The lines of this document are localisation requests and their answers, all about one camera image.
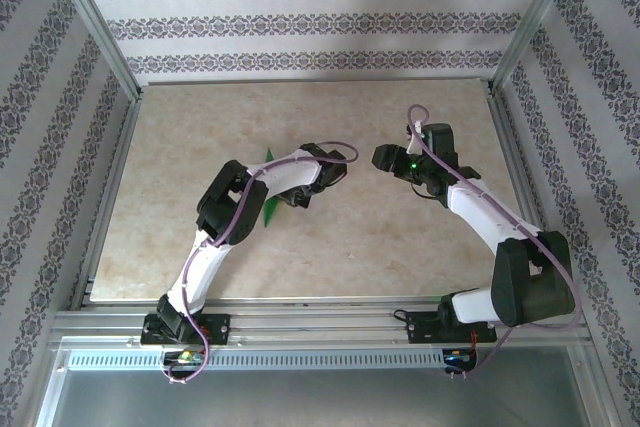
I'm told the thin aluminium edge rail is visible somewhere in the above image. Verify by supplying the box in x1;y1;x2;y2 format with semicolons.
141;76;494;89

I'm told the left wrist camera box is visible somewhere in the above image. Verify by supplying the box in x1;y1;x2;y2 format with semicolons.
320;160;348;187

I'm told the aluminium frame post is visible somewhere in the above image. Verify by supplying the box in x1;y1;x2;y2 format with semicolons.
43;0;145;101
489;0;586;98

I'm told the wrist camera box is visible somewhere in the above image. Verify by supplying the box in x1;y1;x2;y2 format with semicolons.
421;122;459;169
320;160;348;187

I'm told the aluminium mounting rail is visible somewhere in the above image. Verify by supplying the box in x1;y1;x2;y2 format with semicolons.
49;296;587;348

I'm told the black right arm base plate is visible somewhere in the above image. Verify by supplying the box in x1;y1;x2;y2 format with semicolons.
407;310;497;346

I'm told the aluminium side rail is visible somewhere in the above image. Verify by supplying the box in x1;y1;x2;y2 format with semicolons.
69;89;146;311
485;81;569;307

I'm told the small circuit board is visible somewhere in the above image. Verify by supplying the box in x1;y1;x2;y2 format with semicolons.
441;346;479;364
162;348;207;367

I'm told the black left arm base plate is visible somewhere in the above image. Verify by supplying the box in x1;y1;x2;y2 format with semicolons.
141;313;232;347

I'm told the slotted grey cable duct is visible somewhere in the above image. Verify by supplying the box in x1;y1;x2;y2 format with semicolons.
66;349;584;371

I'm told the grey metal sheet panel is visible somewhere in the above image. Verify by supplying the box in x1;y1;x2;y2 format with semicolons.
34;339;614;427

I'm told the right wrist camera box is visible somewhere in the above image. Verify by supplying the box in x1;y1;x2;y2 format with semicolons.
421;122;459;169

